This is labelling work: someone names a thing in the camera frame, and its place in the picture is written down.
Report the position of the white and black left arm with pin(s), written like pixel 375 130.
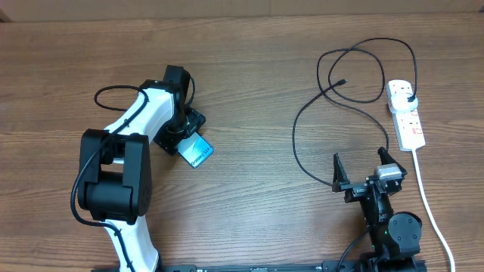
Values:
pixel 113 189

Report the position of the white power strip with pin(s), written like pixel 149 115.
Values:
pixel 408 127

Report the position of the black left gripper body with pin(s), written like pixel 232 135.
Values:
pixel 182 125

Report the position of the white charger adapter plug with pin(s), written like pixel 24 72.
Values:
pixel 400 103

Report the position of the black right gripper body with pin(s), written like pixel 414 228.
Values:
pixel 354 191

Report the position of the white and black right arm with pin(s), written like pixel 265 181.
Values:
pixel 395 236

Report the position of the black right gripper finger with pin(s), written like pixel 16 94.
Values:
pixel 385 157
pixel 340 180

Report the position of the smartphone with lit screen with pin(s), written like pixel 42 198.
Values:
pixel 195 150

